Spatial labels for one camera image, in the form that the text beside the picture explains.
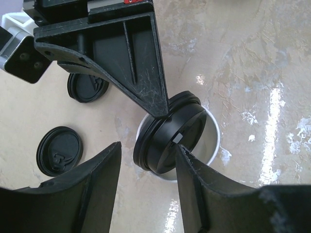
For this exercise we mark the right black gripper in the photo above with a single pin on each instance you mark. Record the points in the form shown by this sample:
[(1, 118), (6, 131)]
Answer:
[(115, 40)]

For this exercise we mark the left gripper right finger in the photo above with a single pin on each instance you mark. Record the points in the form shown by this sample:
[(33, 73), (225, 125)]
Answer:
[(213, 203)]

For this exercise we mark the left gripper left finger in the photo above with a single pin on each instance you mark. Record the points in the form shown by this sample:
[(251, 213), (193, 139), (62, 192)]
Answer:
[(78, 201)]

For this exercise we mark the white paper cup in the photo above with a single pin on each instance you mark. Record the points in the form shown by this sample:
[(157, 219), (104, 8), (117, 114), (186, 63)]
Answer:
[(205, 150)]

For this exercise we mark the black cup lid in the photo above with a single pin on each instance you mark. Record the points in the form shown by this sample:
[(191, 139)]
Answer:
[(59, 151), (155, 146), (86, 88)]

